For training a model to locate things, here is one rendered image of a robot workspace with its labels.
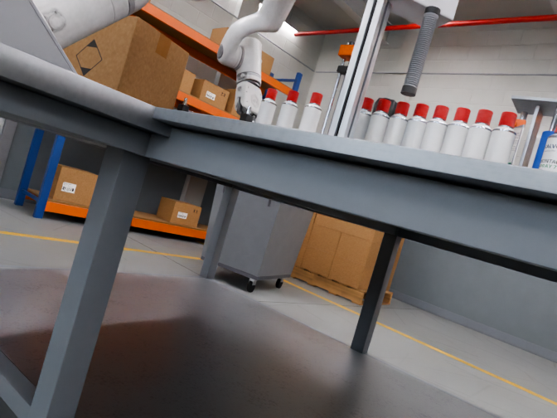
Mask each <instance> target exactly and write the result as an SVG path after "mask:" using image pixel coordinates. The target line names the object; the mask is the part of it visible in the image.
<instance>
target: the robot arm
mask: <svg viewBox="0 0 557 418"><path fill-rule="evenodd" d="M32 1H33V2H34V3H35V5H36V7H37V9H38V10H39V12H40V14H41V15H42V17H43V18H44V20H45V21H46V24H47V25H48V27H49V28H50V29H51V31H52V33H53V35H54V36H55V38H56V40H57V41H58V43H59V44H60V46H61V48H62V49H64V48H66V47H68V46H70V45H72V44H74V43H76V42H78V41H80V40H82V39H84V38H86V37H88V36H90V35H92V34H94V33H96V32H98V31H100V30H102V29H104V28H106V27H108V26H110V25H112V24H113V23H115V22H117V21H119V20H121V19H123V18H125V17H127V16H129V15H131V14H133V13H135V12H137V11H139V10H140V9H142V8H143V7H145V5H146V4H147V3H148V1H149V0H32ZM295 1H296V0H264V1H263V3H262V5H261V7H260V9H259V10H258V11H257V12H256V13H254V14H251V15H248V16H246V17H242V18H241V19H239V20H238V21H236V22H234V23H233V24H232V25H231V26H230V28H229V29H228V31H227V32H226V34H225V36H224V38H223V40H222V42H221V44H220V47H219V49H218V52H217V60H218V61H219V62H220V63H221V64H222V65H224V66H228V67H230V68H233V69H235V70H236V85H237V87H236V92H235V110H236V112H237V114H238V115H239V116H241V113H244V114H246V111H247V109H248V106H250V107H252V108H251V111H250V115H252V116H253V117H254V118H253V121H254V122H255V120H256V118H257V115H258V112H259V107H260V104H261V100H262V94H261V90H260V88H259V87H260V86H261V53H262V45H261V42H260V41H259V40H258V39H256V38H253V37H247V36H248V35H250V34H253V33H256V32H277V31H279V29H280V28H281V27H282V25H283V23H284V22H285V20H286V18H287V16H288V14H289V12H290V10H291V8H292V7H293V5H294V3H295Z"/></svg>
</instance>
